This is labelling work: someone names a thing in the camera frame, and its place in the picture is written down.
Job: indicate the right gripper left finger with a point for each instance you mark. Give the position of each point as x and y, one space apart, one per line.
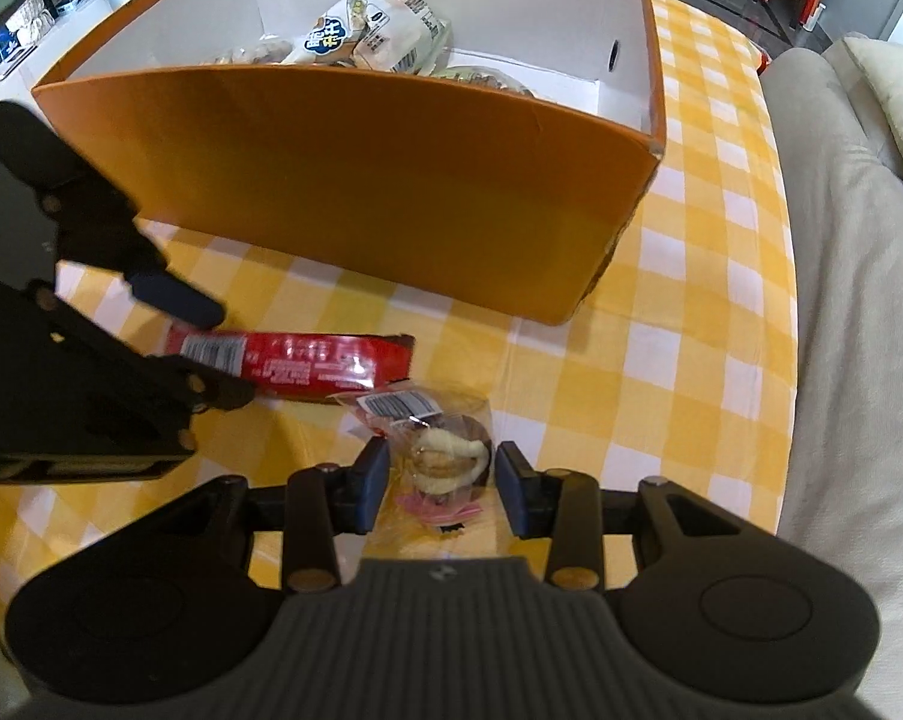
314 507

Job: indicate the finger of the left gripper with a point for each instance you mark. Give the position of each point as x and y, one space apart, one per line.
199 386
96 220

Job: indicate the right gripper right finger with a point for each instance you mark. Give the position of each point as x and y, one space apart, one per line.
570 510

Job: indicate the red barcode snack bar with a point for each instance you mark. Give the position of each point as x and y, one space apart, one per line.
299 366

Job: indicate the clear pastry snack bag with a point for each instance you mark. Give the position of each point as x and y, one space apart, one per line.
441 440

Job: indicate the clear tray white balls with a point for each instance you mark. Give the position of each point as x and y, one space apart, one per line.
270 50

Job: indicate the white printed snack bag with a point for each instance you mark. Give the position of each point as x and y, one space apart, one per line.
394 36

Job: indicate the clear nut snack bag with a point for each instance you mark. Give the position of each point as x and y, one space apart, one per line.
483 77

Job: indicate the white tv cabinet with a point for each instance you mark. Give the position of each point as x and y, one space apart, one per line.
43 40

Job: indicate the yellow checkered tablecloth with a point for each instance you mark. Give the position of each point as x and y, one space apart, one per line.
682 362

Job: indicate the grey sofa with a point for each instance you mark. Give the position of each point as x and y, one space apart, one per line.
843 178

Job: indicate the orange cardboard box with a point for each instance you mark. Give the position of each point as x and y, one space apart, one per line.
513 200

